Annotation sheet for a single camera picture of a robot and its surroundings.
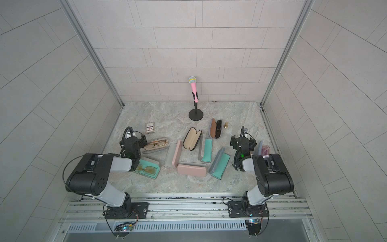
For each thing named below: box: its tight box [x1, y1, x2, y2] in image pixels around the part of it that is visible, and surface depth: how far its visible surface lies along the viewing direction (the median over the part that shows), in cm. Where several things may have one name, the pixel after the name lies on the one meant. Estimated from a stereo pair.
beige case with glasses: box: [142, 137, 169, 154], surface depth 93 cm
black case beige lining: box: [182, 127, 203, 151], surface depth 96 cm
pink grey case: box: [164, 139, 183, 169], surface depth 88 cm
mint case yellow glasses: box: [133, 159, 161, 180], surface depth 84 cm
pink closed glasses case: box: [177, 164, 207, 177], surface depth 82 cm
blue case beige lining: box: [258, 140, 271, 156], surface depth 90 cm
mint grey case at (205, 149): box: [198, 133, 214, 163], surface depth 91 cm
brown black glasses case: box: [209, 117, 223, 140], surface depth 100 cm
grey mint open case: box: [208, 147, 231, 180], surface depth 84 cm
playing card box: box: [145, 122, 155, 135], surface depth 103 cm
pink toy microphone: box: [188, 75, 199, 103], surface depth 96 cm
